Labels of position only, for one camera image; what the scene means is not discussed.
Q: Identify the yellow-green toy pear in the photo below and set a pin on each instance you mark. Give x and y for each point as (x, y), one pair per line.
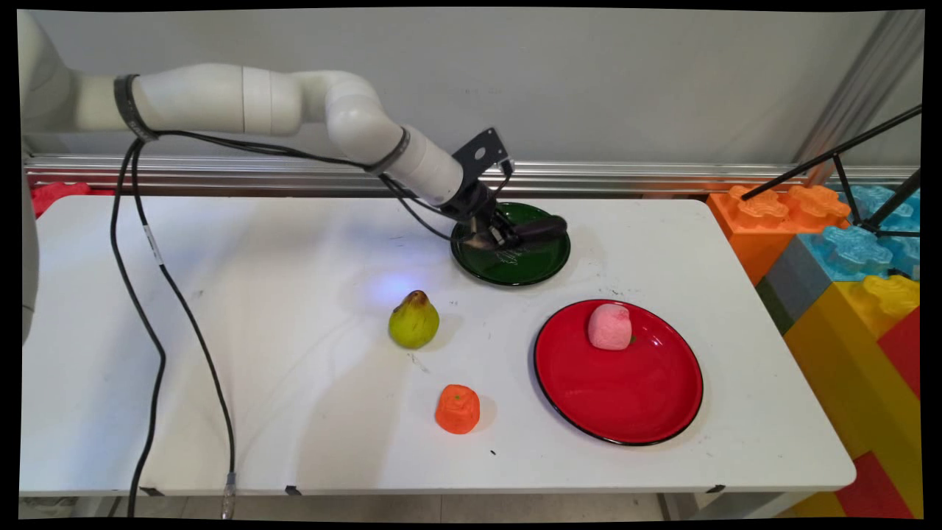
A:
(413, 324)

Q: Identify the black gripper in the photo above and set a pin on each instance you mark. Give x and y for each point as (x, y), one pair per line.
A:
(482, 210)

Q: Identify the red plate with black rim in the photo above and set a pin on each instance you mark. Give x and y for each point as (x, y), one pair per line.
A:
(625, 397)

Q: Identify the black tripod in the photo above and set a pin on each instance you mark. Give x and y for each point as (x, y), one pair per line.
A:
(839, 154)

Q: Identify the orange toy tangerine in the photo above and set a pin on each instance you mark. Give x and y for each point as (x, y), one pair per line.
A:
(457, 411)

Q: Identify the aluminium rail along table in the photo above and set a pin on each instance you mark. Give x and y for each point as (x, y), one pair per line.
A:
(221, 173)

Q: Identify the aluminium upright post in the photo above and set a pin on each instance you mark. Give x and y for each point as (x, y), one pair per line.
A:
(861, 88)

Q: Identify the blue giant building block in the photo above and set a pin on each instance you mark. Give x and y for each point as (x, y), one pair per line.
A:
(854, 254)

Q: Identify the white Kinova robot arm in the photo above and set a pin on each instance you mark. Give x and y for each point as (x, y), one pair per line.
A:
(353, 110)

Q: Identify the grey giant building block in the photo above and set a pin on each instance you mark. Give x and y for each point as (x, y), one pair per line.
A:
(791, 283)

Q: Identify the dark green plate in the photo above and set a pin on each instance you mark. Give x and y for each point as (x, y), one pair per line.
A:
(530, 269)

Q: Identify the orange giant building block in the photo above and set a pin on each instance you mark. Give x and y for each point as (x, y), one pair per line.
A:
(758, 221)

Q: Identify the yellow giant building block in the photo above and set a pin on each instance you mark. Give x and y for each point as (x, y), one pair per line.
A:
(846, 353)

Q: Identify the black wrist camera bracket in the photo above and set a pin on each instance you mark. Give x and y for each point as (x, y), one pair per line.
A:
(482, 151)

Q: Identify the pink toy peach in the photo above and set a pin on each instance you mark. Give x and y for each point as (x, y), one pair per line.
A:
(609, 327)

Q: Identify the red giant building block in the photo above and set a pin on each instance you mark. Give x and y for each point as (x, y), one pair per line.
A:
(55, 197)
(872, 489)
(904, 353)

